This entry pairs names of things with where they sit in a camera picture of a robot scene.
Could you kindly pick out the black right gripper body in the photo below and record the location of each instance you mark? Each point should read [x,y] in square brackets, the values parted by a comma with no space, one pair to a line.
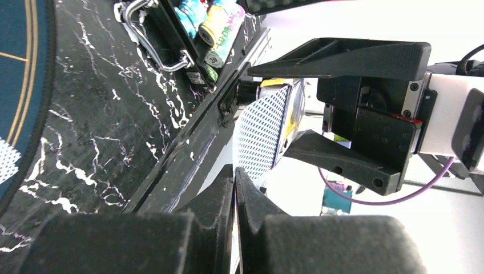
[380,117]

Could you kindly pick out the card drawn from deck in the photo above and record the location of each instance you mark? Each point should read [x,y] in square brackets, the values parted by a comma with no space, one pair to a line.
[257,133]

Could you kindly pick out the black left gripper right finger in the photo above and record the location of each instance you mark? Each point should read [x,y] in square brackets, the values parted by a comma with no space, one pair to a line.
[271,241]

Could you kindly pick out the yellow chip stack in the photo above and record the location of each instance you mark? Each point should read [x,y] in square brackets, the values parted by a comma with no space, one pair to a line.
[212,27]

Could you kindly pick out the round dark blue poker mat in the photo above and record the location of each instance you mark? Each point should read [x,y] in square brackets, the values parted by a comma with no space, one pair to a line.
[28,50]

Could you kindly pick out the black poker chip case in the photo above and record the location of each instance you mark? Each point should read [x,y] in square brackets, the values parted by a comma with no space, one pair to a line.
[168,20]

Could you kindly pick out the aluminium frame rail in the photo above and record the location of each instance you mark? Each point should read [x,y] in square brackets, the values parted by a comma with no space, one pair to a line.
[179,176]

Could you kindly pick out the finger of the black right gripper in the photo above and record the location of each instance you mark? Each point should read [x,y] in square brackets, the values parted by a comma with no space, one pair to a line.
[313,148]
[335,57]

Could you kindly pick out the light blue chip stack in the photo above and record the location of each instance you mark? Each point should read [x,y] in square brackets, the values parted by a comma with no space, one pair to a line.
[191,14]

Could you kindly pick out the boxed deck of playing cards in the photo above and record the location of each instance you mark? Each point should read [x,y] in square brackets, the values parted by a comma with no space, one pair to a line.
[294,107]

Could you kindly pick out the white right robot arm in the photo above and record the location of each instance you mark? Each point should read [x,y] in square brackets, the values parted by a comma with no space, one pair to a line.
[453,108]

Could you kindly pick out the green and purple chip row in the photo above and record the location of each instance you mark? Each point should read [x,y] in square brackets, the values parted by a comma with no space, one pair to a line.
[217,56]

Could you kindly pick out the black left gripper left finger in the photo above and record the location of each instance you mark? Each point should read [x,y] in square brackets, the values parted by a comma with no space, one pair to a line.
[195,239]

